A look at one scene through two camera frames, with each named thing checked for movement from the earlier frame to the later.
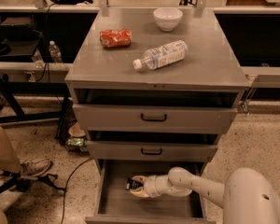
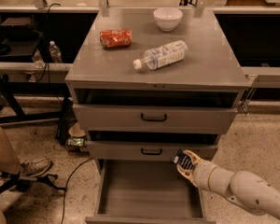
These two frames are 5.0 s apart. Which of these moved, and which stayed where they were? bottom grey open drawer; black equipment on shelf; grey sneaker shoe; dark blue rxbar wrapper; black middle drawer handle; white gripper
Moved: white gripper; dark blue rxbar wrapper
Stayed: grey sneaker shoe; black equipment on shelf; black middle drawer handle; bottom grey open drawer
